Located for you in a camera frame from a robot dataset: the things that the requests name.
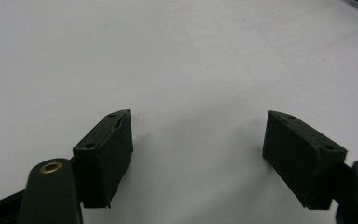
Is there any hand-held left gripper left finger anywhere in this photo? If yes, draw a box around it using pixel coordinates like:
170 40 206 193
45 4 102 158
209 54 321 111
72 108 134 210

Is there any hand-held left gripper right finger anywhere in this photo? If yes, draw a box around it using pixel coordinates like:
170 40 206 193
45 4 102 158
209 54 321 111
262 109 349 211

